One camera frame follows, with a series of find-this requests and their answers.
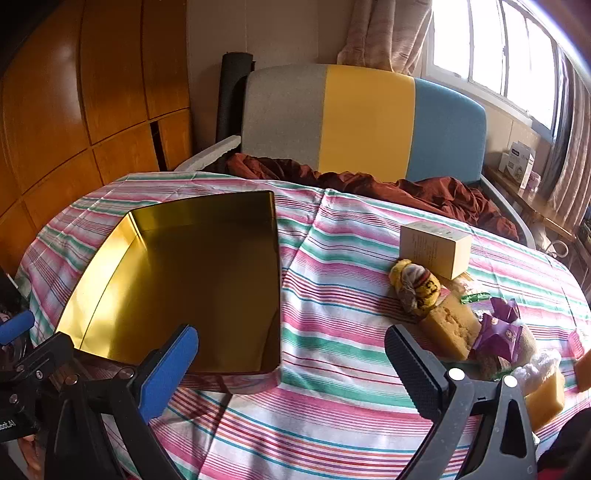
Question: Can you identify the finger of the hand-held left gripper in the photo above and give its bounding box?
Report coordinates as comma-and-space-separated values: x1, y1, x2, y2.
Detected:
0, 310, 75, 416

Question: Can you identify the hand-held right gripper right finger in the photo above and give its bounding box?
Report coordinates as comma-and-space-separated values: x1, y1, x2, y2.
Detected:
385, 324, 539, 480

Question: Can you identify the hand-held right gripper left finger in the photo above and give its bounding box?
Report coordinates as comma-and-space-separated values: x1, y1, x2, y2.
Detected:
44, 324, 199, 480

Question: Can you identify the yellow sponge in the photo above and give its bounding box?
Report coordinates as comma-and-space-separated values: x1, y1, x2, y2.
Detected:
419, 294, 482, 361
525, 371, 566, 429

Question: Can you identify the yellow knitted doll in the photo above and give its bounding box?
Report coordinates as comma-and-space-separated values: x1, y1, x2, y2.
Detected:
389, 258, 443, 317

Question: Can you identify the purple snack packet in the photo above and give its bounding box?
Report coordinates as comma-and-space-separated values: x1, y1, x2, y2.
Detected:
470, 318, 523, 366
488, 298, 521, 324

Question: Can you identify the gold metal tin box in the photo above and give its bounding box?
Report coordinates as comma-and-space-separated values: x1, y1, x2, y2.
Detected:
55, 189, 282, 393

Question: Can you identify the beige plush toy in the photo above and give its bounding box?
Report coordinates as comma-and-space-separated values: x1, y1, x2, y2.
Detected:
516, 323, 539, 366

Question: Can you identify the white cardboard box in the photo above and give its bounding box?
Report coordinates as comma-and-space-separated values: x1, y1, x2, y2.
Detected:
400, 220, 472, 280

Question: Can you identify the white plastic bag ball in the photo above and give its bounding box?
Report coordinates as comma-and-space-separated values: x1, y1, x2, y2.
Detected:
512, 351, 562, 394

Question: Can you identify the striped bed sheet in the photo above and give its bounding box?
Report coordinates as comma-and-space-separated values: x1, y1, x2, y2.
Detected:
16, 172, 591, 480

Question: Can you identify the clear wrapped snack bar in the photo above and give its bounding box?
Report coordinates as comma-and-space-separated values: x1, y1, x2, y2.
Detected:
450, 272, 483, 296

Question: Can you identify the dark cloth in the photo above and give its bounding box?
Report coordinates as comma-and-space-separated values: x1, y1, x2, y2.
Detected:
538, 418, 591, 480

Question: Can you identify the rust brown cloth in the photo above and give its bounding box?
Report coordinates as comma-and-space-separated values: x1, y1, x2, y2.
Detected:
226, 153, 520, 241

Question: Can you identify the wooden desk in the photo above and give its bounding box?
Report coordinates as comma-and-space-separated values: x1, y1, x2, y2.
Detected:
482, 164, 578, 241

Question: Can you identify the white foam piece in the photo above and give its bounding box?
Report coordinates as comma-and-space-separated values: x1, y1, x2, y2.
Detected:
178, 135, 242, 171

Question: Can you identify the wooden wardrobe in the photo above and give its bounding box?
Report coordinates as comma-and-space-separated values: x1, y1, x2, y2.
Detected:
0, 0, 195, 278

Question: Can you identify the white carton with blue label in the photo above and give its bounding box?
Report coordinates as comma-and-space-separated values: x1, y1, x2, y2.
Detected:
510, 141, 536, 190

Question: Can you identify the grey yellow blue headboard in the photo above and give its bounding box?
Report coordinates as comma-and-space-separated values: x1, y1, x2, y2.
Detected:
241, 64, 488, 183

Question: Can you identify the beige patterned curtain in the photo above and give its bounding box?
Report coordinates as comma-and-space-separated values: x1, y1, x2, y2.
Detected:
540, 60, 591, 217
337, 0, 435, 75

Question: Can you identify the black foam roll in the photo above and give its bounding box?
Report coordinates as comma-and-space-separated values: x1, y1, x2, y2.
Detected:
216, 52, 254, 155

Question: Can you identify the window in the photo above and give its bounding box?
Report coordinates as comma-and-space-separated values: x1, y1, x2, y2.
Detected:
431, 0, 568, 134

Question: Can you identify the white cable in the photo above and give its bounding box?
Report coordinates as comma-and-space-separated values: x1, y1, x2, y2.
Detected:
540, 237, 570, 258

